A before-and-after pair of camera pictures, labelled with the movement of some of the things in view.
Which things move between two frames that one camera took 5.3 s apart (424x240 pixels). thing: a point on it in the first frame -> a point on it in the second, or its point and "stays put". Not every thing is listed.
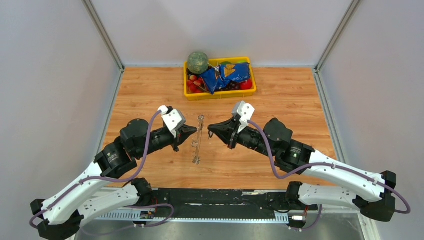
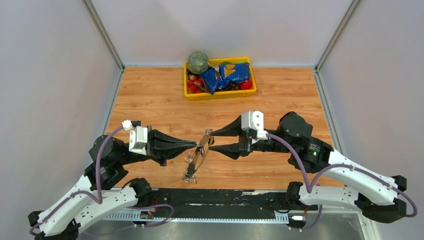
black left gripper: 182,133 -> 161,146
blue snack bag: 215,78 stays put
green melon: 197,63 stays put
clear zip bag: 197,143 -> 193,158
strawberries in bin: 195,85 stays put
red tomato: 246,85 stays put
